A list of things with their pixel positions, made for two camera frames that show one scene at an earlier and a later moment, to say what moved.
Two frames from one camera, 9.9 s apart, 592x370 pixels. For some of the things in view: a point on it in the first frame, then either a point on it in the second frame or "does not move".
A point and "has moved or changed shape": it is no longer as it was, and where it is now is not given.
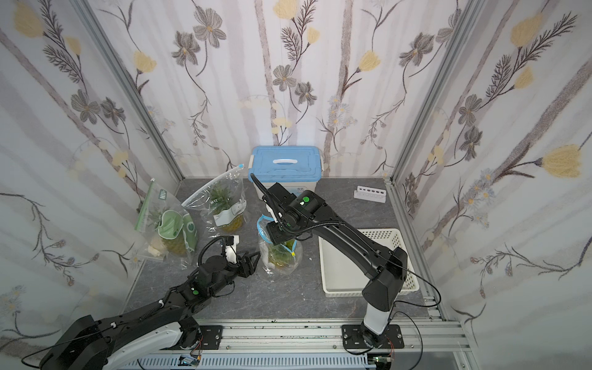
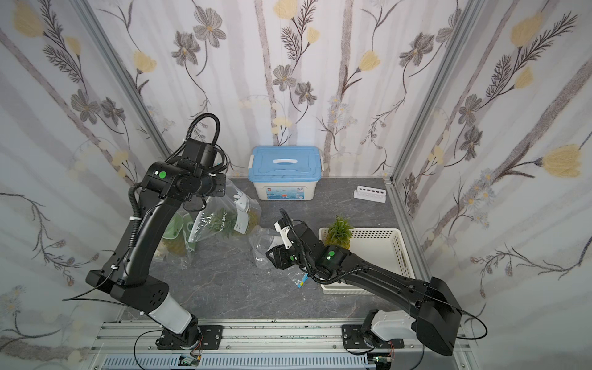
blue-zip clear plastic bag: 279,260 has moved or changed shape
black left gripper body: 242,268 → 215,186
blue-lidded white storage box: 297,168 does not move
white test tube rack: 370,193 does not move
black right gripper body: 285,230 → 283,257
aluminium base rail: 317,344 does not move
